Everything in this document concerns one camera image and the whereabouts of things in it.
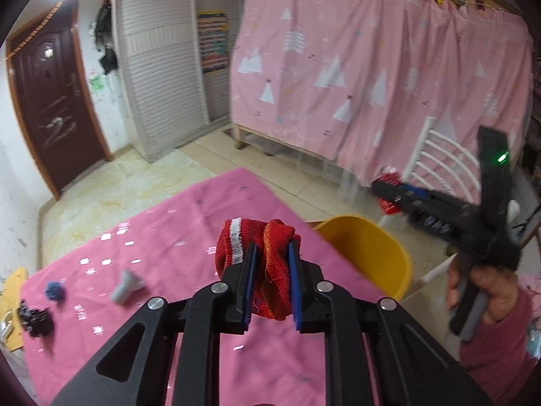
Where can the grey sock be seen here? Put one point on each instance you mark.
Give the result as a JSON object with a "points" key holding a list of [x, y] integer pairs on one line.
{"points": [[126, 287]]}

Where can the black sparkly cloth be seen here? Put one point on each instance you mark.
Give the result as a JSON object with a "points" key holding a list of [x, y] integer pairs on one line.
{"points": [[36, 319]]}

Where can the hanging black bags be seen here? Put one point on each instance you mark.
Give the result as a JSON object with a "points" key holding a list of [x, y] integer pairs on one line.
{"points": [[105, 29]]}

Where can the person's right forearm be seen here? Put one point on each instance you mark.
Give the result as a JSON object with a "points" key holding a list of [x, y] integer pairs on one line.
{"points": [[503, 346]]}

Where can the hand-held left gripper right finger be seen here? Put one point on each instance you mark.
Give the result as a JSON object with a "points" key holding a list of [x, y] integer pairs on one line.
{"points": [[296, 287]]}

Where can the colourful grid wall chart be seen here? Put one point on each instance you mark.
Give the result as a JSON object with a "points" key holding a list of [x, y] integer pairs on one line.
{"points": [[213, 42]]}

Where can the red knitted sock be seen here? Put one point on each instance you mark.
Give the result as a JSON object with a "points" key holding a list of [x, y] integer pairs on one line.
{"points": [[277, 262]]}

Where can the green wall decoration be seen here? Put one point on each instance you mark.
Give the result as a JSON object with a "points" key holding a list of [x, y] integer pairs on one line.
{"points": [[96, 82]]}

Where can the red shiny wrapper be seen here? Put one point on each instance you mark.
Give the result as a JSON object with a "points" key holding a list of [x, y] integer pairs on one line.
{"points": [[389, 208]]}

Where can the white slatted wardrobe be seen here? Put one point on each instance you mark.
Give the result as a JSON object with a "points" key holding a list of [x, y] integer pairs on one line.
{"points": [[169, 72]]}

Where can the pink star tablecloth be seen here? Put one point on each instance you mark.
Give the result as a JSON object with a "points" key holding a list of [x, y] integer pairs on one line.
{"points": [[169, 228]]}

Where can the yellow plastic bin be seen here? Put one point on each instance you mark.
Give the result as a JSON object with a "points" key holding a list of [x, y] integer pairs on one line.
{"points": [[372, 253]]}

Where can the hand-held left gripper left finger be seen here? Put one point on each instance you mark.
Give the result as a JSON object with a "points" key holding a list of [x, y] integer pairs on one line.
{"points": [[252, 279]]}

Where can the white power strip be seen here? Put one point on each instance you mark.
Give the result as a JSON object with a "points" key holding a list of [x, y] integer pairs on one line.
{"points": [[5, 325]]}

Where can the person's right hand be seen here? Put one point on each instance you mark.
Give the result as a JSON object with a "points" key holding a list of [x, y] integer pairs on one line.
{"points": [[494, 289]]}

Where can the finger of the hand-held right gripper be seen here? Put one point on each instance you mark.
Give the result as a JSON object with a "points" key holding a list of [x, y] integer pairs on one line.
{"points": [[443, 225], [395, 188]]}

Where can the pink printed curtain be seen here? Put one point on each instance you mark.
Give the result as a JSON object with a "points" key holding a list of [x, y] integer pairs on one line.
{"points": [[359, 72]]}

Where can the dark brown door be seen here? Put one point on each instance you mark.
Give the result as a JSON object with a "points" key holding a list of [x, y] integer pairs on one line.
{"points": [[50, 114]]}

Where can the white slatted chair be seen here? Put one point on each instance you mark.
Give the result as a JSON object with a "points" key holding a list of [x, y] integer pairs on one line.
{"points": [[439, 152]]}

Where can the blue fuzzy ball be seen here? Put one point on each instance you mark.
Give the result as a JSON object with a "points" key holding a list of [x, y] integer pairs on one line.
{"points": [[55, 291]]}

